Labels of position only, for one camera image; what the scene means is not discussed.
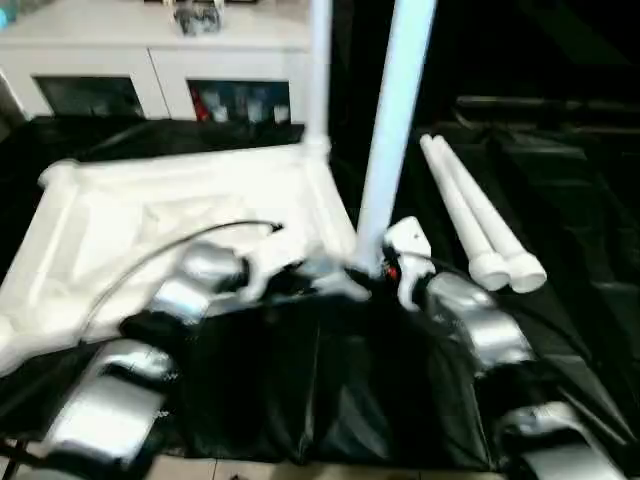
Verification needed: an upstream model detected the white plastic table leg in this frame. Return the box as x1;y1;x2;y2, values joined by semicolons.
419;133;512;291
304;0;335;161
352;0;439;279
432;135;548;294

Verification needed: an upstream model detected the white plastic table top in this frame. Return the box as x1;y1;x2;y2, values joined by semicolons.
0;134;374;376

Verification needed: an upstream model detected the black table mat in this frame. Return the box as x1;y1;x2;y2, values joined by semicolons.
0;114;640;471

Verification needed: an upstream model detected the black box with tan label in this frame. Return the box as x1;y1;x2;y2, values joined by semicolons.
329;0;459;134

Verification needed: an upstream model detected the dark long bar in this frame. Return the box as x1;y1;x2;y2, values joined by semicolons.
457;94;640;121

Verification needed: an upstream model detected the white glass-door cabinet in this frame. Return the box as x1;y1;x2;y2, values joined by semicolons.
0;0;314;124

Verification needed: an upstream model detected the dark bundle on cabinet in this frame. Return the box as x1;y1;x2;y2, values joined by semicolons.
173;2;224;39

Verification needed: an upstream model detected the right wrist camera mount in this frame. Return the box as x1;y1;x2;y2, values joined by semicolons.
383;216;434;312

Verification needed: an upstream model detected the black left camera cable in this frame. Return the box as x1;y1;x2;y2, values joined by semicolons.
74;220;285;346

